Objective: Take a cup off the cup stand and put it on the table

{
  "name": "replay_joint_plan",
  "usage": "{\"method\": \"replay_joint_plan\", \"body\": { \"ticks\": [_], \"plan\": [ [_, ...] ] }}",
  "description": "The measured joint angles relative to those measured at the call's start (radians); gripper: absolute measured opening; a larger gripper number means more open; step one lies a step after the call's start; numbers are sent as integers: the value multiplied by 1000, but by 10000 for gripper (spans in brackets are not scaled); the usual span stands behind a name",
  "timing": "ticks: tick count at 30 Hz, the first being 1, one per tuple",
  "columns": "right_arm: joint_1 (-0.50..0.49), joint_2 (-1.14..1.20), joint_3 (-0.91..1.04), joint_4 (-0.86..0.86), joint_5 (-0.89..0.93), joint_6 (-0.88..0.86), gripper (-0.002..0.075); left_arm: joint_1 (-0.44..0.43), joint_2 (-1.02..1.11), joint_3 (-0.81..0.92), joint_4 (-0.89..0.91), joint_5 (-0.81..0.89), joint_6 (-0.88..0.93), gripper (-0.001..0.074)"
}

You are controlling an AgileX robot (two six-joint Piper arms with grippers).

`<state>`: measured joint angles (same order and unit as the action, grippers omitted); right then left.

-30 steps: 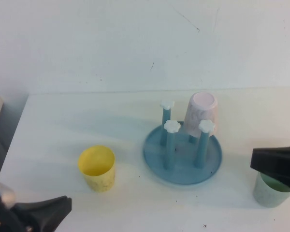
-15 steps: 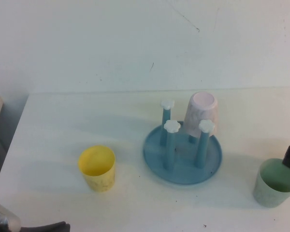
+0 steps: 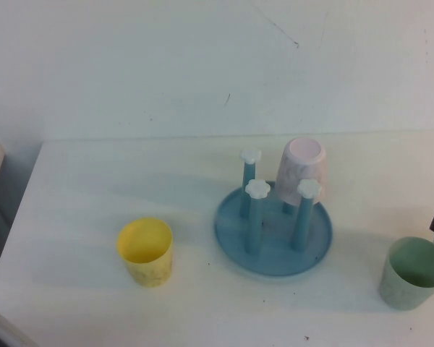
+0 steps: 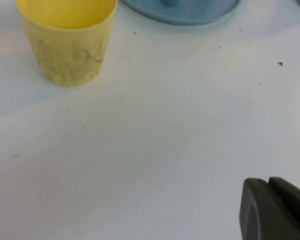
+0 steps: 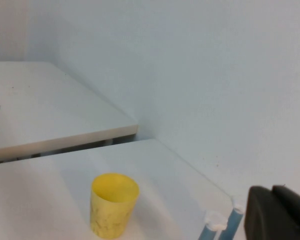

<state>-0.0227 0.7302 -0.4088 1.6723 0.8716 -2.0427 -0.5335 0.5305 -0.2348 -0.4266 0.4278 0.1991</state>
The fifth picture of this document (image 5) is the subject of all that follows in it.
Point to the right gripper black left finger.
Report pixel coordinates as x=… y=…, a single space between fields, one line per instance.
x=262 y=215

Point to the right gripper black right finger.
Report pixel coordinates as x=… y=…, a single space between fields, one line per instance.
x=298 y=212

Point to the yellow plastic cup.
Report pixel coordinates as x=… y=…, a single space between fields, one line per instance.
x=110 y=217

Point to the white side table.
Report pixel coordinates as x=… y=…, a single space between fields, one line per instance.
x=52 y=105

